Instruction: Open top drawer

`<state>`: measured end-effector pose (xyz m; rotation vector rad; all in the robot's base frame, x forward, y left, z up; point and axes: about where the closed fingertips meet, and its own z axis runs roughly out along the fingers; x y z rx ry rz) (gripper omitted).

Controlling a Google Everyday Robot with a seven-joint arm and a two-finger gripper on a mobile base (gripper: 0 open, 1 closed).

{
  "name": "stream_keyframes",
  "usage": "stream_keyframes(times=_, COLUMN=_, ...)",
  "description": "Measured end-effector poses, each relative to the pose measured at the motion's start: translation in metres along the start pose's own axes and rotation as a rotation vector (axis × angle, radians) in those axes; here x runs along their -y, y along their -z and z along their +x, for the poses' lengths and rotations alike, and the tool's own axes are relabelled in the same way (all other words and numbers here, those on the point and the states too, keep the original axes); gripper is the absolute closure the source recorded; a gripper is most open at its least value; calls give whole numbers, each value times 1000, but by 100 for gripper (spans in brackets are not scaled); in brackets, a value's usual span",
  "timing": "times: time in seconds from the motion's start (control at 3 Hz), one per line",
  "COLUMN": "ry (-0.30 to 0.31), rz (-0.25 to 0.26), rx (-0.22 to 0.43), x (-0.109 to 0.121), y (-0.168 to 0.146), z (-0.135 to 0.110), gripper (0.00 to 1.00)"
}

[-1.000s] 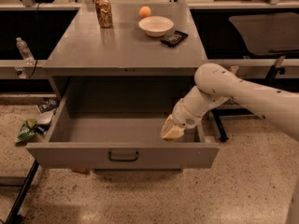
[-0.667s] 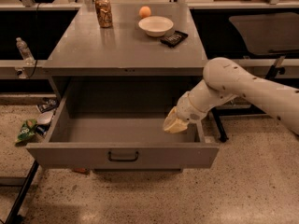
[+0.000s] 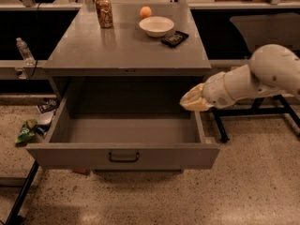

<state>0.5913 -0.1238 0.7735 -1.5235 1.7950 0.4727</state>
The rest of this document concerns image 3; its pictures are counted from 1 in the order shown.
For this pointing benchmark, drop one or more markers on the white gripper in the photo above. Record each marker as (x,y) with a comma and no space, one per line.
(217,91)

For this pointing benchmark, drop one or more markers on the grey top drawer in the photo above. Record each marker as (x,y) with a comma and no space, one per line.
(99,134)

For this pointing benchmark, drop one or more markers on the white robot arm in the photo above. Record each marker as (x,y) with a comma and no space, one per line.
(270,71)

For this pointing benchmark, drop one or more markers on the grey metal drawer cabinet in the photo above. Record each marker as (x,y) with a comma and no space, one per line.
(123,63)

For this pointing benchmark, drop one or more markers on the black chocolate bar packet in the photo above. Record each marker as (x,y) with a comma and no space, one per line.
(174,40)

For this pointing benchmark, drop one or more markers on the white bowl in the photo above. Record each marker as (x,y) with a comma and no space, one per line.
(156,26)

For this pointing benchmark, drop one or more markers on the orange fruit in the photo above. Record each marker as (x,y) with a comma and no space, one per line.
(145,12)

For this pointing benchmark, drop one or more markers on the gold crumpled soda can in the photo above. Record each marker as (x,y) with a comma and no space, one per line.
(104,13)

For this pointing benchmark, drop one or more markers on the red crushed can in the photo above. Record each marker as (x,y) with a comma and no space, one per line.
(81,171)

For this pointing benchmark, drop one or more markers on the dark snack packet on floor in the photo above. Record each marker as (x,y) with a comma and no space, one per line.
(48,105)

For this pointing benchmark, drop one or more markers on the white plastic container on floor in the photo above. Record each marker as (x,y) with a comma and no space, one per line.
(45,118)

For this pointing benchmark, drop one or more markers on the green chip bag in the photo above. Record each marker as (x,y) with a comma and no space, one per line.
(27,131)

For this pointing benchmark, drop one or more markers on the clear plastic water bottle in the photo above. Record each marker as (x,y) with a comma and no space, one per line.
(25,52)

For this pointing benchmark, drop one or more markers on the black table leg left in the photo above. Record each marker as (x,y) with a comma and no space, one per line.
(24,184)

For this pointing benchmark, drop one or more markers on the black table frame right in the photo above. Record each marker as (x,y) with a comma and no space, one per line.
(255,109)

